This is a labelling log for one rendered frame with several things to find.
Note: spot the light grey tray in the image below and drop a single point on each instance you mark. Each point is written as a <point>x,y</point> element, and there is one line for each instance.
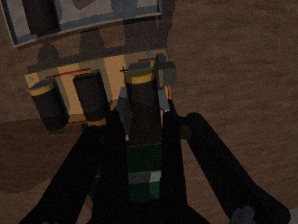
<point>74,15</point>

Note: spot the green open box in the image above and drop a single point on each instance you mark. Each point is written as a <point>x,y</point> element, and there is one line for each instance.
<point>144,162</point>

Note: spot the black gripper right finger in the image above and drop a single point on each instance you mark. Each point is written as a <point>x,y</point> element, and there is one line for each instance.
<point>242,200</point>

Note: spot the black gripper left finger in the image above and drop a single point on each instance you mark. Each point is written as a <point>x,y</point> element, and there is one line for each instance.
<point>63,199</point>

